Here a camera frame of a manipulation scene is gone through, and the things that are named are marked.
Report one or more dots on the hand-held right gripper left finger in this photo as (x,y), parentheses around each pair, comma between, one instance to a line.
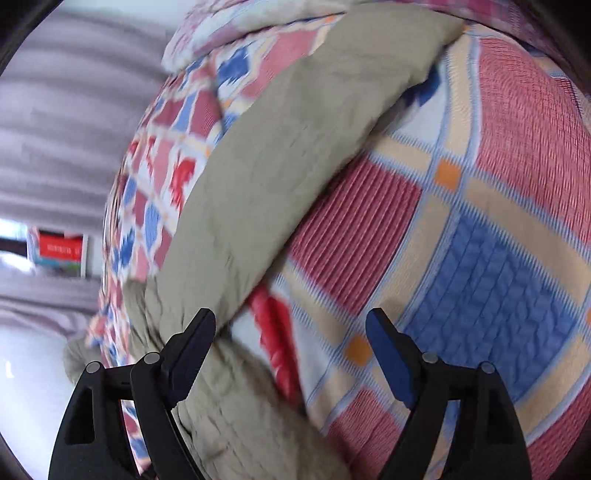
(181,369)

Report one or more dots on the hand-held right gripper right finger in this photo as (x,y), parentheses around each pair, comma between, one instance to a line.
(392,364)

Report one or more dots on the khaki padded jacket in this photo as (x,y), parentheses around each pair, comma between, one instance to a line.
(277,161)

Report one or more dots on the checked leaf print bed sheet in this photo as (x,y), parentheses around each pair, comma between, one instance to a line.
(485,277)

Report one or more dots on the red box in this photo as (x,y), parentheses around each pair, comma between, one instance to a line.
(60,251)

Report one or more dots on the grey curtain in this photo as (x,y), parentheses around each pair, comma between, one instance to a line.
(69,115)

